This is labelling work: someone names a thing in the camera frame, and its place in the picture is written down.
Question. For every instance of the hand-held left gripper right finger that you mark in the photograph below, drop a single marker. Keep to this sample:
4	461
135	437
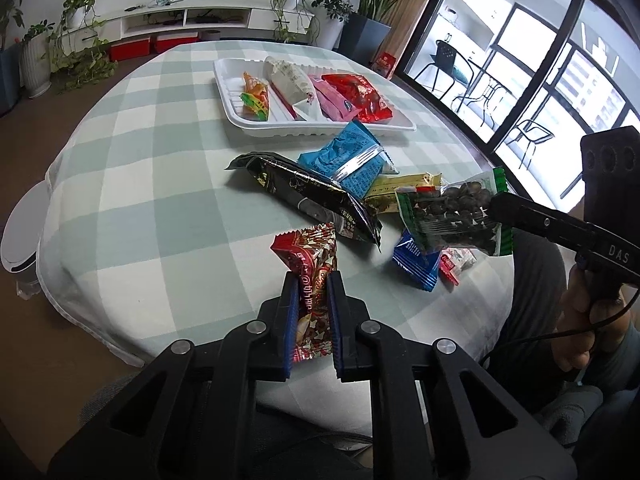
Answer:
336	330

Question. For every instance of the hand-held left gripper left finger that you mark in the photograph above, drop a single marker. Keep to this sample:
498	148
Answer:
289	330

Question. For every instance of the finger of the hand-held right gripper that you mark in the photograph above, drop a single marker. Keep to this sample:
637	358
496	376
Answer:
540	220

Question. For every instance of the dark red starred snack packet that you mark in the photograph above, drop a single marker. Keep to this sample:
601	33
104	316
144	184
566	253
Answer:
310	270

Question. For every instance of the green nut snack packet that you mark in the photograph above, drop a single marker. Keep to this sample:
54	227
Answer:
450	215

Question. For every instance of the small red white snack packet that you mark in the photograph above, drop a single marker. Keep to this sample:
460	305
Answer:
457	262

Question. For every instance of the dark blue snack packet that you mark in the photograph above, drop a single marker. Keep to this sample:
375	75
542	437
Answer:
417	260

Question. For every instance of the long black snack packet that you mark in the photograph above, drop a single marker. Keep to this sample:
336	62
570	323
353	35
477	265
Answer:
305	190

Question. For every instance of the gold snack packet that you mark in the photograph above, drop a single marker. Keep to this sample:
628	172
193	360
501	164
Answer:
400	187

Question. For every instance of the light blue snack packet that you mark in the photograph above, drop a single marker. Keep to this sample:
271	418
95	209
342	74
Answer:
345	155

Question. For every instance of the large red snack packet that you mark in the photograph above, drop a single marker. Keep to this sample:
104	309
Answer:
362	95

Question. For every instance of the pink snack packet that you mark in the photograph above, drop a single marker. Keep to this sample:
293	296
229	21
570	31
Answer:
332	97

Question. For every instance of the orange snack packet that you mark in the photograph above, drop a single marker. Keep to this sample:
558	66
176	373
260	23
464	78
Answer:
255	95

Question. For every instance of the white plastic tray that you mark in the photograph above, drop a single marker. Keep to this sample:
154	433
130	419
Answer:
235	90

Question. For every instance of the white grey snack pouch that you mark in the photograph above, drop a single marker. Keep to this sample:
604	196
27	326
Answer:
292	82

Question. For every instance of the person's right forearm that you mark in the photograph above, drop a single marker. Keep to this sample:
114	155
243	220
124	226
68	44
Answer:
620	355

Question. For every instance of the person's right hand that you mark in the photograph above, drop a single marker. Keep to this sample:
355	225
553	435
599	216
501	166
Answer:
575	310

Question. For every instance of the black framed glass door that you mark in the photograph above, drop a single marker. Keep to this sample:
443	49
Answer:
560	80

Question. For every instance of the black balcony table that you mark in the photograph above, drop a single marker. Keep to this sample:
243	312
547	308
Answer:
482	90

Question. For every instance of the black balcony chair teal cushion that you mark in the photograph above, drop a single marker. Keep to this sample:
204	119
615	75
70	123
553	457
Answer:
450	57

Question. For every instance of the green white checked tablecloth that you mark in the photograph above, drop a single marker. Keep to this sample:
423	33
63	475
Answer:
150	185

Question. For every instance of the red bag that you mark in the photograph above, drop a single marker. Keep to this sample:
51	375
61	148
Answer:
384	65

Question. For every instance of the beige curtain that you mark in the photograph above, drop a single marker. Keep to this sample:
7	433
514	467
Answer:
415	20

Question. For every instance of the large leaf plant grey pot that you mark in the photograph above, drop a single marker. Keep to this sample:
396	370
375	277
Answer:
365	37

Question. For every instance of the bushy plant in white pot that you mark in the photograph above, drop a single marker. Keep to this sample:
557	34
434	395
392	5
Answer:
330	35

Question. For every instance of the white round stool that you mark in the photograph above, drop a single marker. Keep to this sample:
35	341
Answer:
20	240

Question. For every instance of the small grey pot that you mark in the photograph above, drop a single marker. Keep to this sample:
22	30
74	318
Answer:
210	35

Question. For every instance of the red storage box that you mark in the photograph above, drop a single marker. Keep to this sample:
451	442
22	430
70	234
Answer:
130	50
176	43

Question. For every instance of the white television cabinet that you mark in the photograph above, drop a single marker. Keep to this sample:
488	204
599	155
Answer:
260	16

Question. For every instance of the black set-top device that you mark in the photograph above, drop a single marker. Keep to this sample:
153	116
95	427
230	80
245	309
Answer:
207	18

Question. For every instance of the small trailing pothos plant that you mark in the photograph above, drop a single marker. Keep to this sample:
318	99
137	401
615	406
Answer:
292	0

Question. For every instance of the plant in white ribbed pot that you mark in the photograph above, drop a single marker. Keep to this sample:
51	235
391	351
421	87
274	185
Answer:
35	65

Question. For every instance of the tall plant in blue pot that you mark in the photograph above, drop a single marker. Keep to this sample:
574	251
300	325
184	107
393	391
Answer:
7	80

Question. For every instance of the long trailing pothos plant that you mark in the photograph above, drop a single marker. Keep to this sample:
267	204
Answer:
76	17

